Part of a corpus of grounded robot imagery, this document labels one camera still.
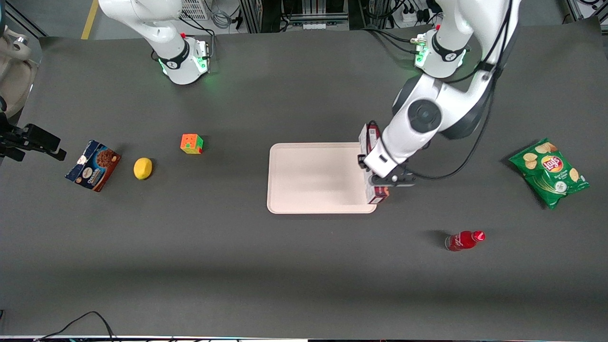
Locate red tartan cookie box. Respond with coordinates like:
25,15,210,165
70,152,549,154
358,122,390,205

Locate white rectangular tray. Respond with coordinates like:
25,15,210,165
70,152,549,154
266,142,378,215

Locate white perforated box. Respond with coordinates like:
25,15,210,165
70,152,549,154
180,0,210,21

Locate blue chocolate cookie box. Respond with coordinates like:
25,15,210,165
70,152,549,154
65,140,122,193

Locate red soda bottle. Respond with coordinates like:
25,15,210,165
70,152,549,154
444,230,486,252

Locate white power strip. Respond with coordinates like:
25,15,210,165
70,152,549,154
399,5,430,25

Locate green Lay's chips bag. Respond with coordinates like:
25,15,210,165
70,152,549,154
508,138,590,210

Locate multicoloured puzzle cube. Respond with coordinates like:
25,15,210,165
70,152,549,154
180,133,204,155

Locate yellow lemon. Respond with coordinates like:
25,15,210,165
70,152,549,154
133,157,153,181

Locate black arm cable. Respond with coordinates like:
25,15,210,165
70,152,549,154
406,0,522,181

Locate grey coiled cable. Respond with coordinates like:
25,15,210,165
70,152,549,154
209,7,234,30

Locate thin black table cable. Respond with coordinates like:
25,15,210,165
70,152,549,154
32,311,119,342

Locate black camera on stand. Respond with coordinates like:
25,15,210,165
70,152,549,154
0,110,67,162

